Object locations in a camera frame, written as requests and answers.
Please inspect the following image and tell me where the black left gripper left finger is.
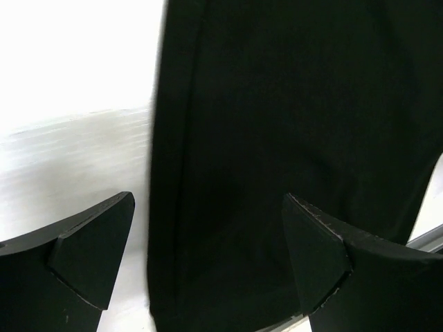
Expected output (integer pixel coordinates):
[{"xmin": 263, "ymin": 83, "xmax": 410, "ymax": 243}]
[{"xmin": 1, "ymin": 192, "xmax": 135, "ymax": 332}]

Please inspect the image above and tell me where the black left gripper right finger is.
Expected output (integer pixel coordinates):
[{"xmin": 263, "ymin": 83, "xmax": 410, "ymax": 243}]
[{"xmin": 282, "ymin": 195, "xmax": 442, "ymax": 331}]

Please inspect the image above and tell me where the black skirt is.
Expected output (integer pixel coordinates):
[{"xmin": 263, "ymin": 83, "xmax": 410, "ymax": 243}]
[{"xmin": 147, "ymin": 1, "xmax": 442, "ymax": 331}]

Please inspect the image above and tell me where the aluminium front rail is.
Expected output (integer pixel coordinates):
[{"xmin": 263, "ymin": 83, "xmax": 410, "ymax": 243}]
[{"xmin": 273, "ymin": 225, "xmax": 442, "ymax": 332}]

